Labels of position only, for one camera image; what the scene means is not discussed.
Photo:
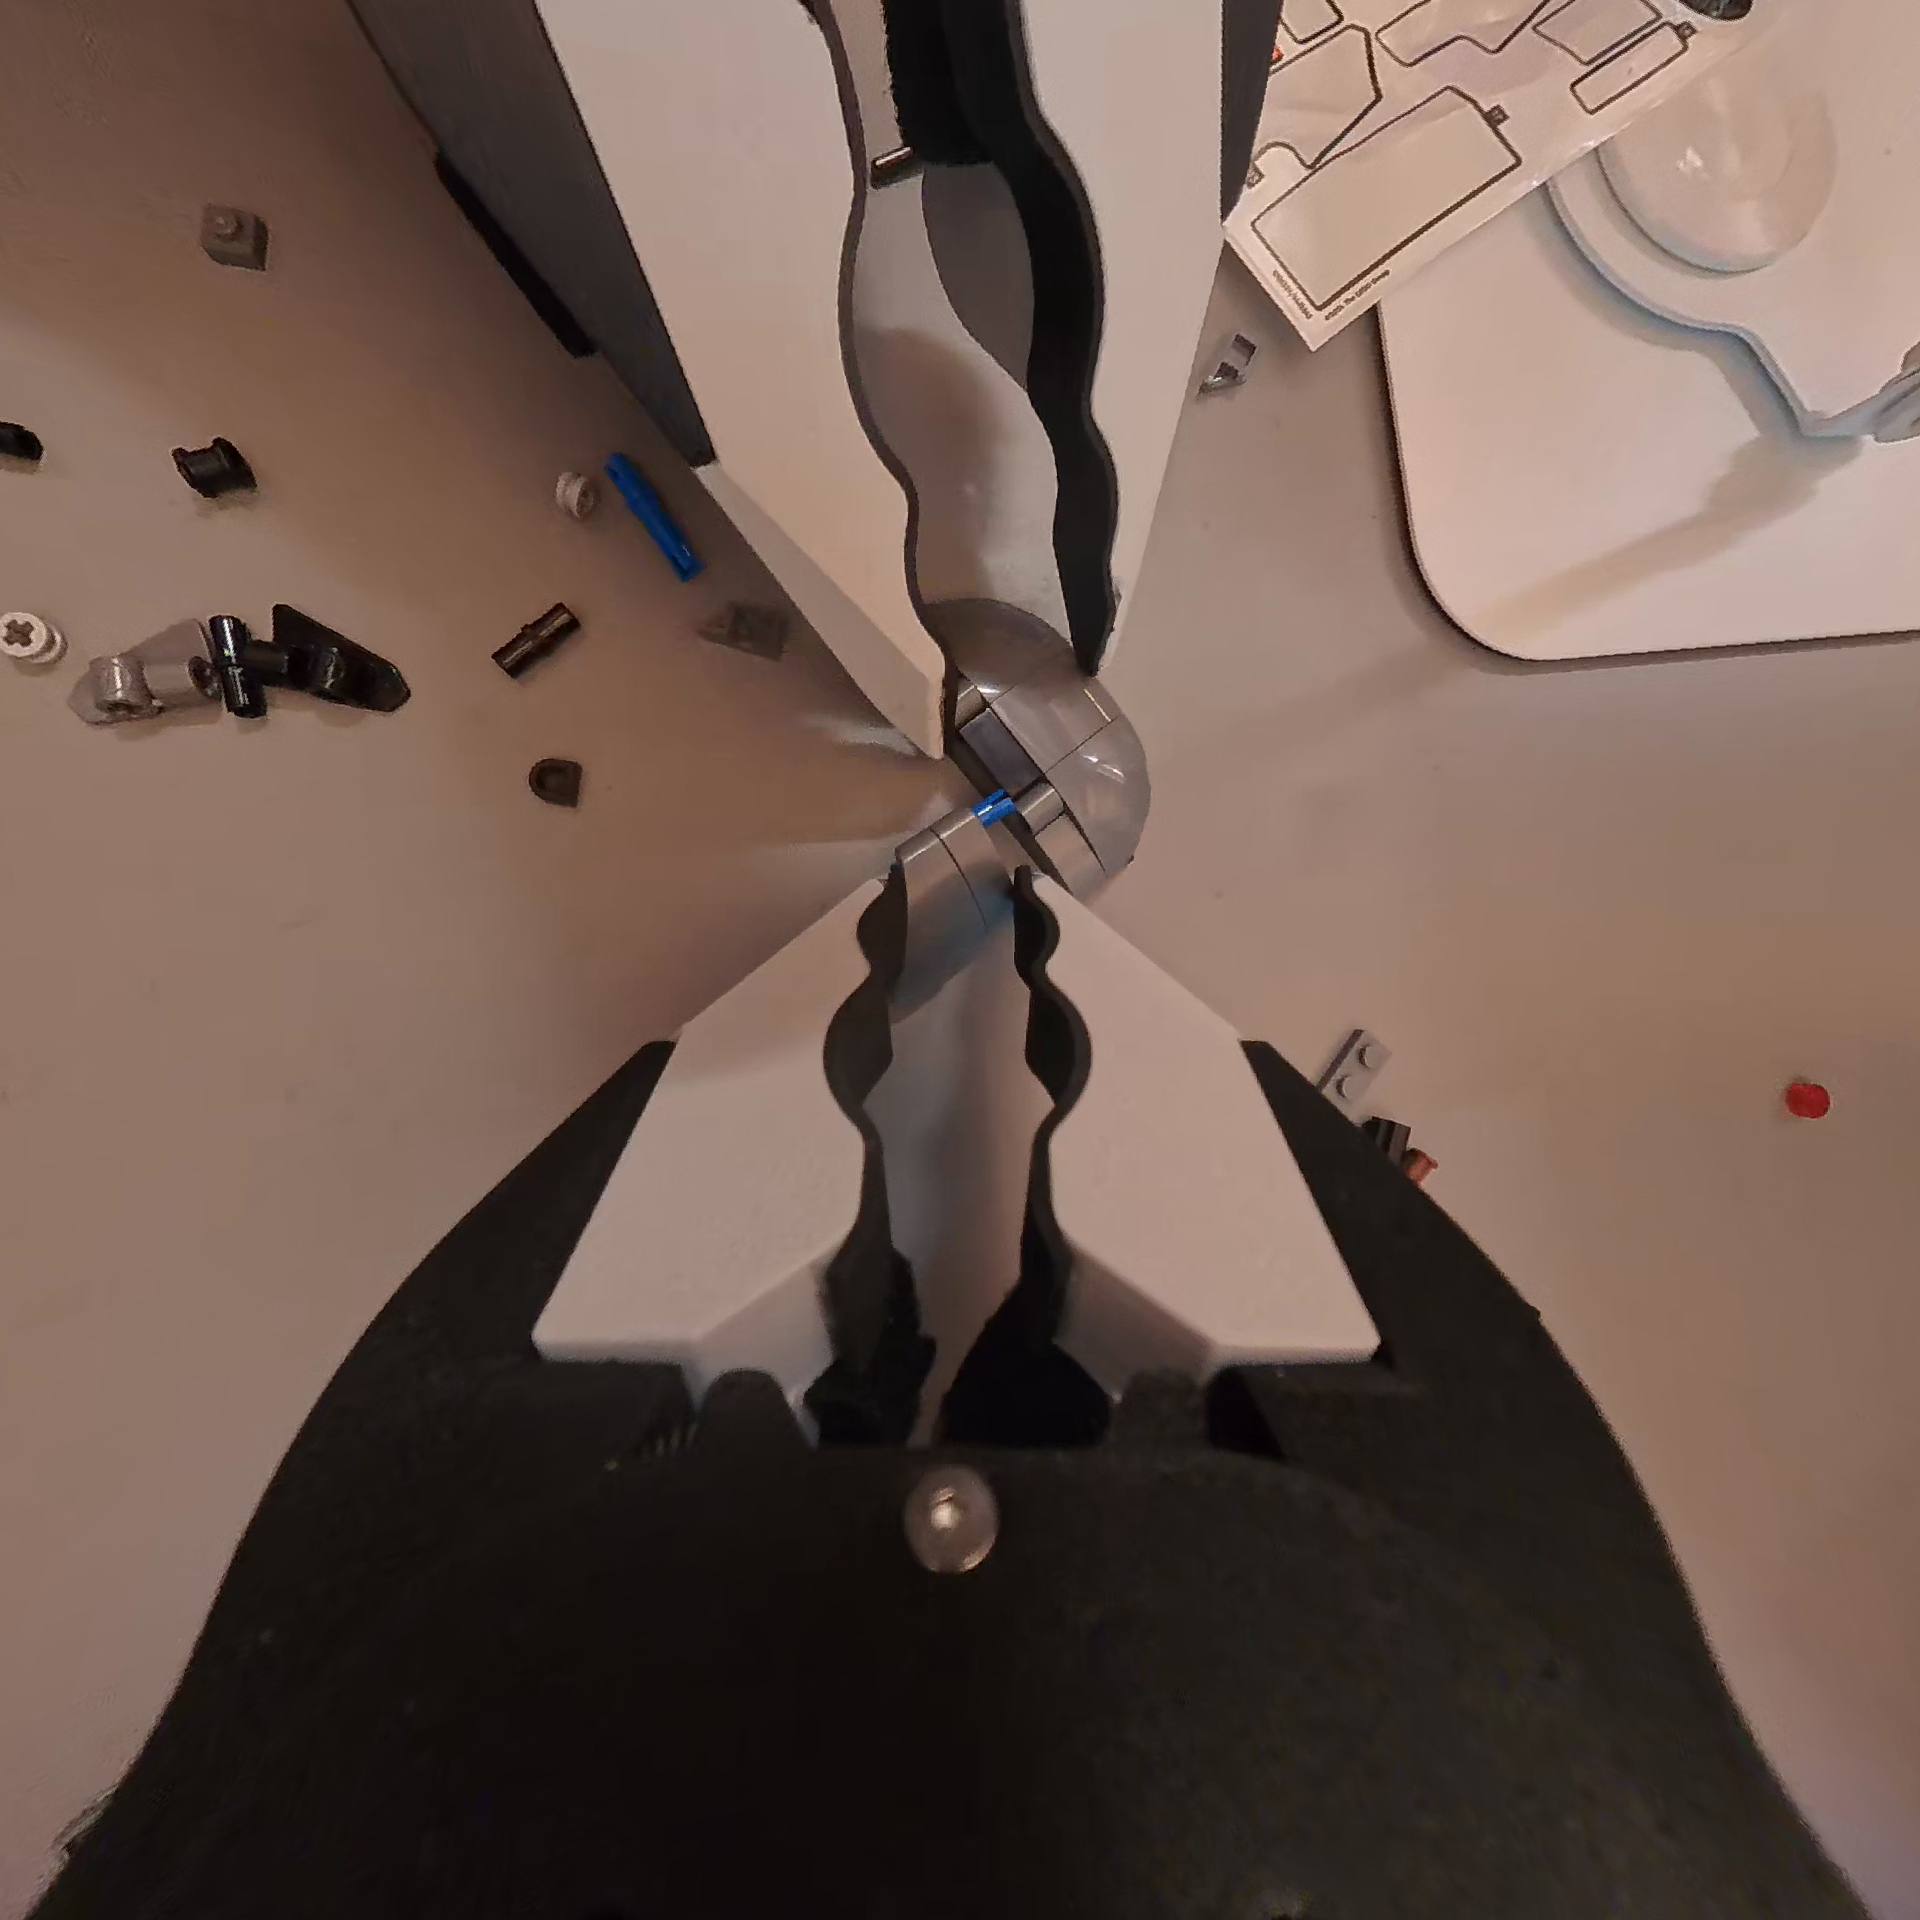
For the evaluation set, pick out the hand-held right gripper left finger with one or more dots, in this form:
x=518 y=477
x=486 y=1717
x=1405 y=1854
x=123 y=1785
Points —
x=704 y=1201

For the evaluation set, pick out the thin black lego axle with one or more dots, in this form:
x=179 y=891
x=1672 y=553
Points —
x=896 y=165

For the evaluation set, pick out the small black lego piece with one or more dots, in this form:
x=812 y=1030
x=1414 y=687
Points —
x=555 y=781

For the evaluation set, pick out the small pale lego pin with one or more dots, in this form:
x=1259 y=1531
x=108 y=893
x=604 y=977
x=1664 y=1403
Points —
x=574 y=492

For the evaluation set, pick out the black red lego piece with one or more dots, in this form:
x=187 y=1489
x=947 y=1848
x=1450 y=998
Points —
x=1401 y=1149

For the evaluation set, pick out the white round lego piece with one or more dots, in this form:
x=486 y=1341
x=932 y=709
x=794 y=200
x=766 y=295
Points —
x=29 y=639

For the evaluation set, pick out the dark grey curved lego panel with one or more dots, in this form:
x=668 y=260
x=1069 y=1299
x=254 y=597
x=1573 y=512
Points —
x=1073 y=751

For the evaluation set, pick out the white sticker sheet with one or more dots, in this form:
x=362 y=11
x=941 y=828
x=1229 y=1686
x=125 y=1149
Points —
x=1424 y=196

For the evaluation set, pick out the long grey lego plate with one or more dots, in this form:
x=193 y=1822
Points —
x=1358 y=1069

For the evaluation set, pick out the small black lego bush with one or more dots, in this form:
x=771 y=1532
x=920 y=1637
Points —
x=210 y=469

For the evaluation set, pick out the grey bent lego beam assembly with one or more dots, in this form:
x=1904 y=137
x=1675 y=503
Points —
x=954 y=902

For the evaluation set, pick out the long blue lego pin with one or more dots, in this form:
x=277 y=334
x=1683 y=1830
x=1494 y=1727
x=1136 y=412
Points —
x=652 y=515

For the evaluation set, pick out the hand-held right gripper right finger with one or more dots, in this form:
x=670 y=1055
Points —
x=1200 y=1201

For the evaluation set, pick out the red lego stud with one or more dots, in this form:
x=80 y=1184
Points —
x=1809 y=1100

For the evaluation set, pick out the short black lego pin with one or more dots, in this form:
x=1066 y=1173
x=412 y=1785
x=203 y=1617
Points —
x=537 y=640

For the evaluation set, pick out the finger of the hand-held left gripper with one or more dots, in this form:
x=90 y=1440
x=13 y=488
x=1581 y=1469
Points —
x=1154 y=224
x=721 y=224

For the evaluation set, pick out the small grey round lego piece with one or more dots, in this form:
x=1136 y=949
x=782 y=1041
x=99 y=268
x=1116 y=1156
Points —
x=236 y=236

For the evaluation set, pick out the white book stand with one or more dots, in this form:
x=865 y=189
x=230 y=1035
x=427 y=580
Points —
x=1650 y=495

